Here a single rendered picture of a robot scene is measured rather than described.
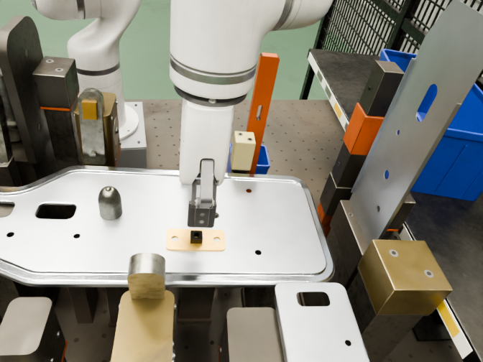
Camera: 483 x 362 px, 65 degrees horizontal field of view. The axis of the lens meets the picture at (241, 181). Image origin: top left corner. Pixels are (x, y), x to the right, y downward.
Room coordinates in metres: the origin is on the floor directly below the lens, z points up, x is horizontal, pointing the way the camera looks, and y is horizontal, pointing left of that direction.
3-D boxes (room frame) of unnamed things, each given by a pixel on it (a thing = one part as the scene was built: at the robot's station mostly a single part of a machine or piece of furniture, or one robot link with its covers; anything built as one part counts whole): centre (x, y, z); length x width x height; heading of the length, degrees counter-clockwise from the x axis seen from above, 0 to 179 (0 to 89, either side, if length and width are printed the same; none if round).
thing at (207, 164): (0.30, 0.04, 1.17); 0.08 x 0.01 x 0.06; 12
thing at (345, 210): (0.44, -0.20, 0.85); 0.12 x 0.03 x 0.30; 12
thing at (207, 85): (0.35, 0.05, 1.26); 0.09 x 0.08 x 0.03; 12
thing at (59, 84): (0.56, 0.34, 0.91); 0.07 x 0.05 x 0.42; 12
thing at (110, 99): (0.56, 0.27, 0.88); 0.11 x 0.07 x 0.37; 12
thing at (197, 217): (0.29, 0.04, 1.12); 0.03 x 0.03 x 0.07; 12
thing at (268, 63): (0.57, -0.01, 0.95); 0.03 x 0.01 x 0.50; 102
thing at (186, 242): (0.35, 0.05, 1.01); 0.08 x 0.04 x 0.01; 102
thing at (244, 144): (0.54, 0.01, 0.88); 0.04 x 0.04 x 0.37; 12
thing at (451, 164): (0.67, -0.33, 1.09); 0.30 x 0.17 x 0.13; 3
